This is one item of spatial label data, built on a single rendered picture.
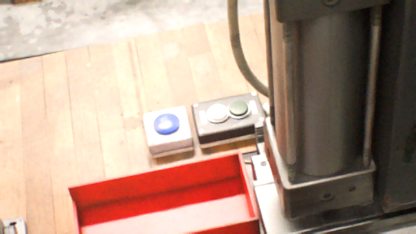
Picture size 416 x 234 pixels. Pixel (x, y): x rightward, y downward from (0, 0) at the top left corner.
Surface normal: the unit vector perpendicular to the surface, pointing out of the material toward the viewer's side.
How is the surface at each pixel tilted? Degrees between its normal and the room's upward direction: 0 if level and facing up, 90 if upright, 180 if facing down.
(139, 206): 0
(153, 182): 90
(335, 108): 90
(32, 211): 0
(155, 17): 0
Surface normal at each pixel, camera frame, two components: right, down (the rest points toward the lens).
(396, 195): 0.18, 0.73
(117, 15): -0.09, -0.65
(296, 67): -0.52, 0.68
